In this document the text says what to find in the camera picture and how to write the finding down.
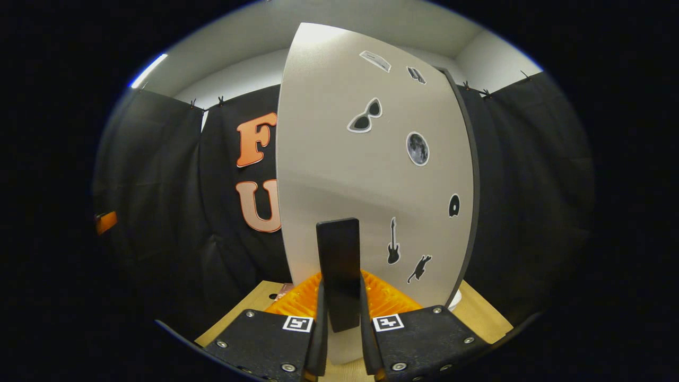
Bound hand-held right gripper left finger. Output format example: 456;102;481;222
204;272;329;382

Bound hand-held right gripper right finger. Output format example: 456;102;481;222
360;270;489;382

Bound black backdrop cloth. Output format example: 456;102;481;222
93;72;595;345

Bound white cabinet door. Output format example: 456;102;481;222
276;22;475;366

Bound row of black cloth clips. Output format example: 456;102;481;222
190;69;531;109

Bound black cabinet door handle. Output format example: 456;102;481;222
316;218;361;333

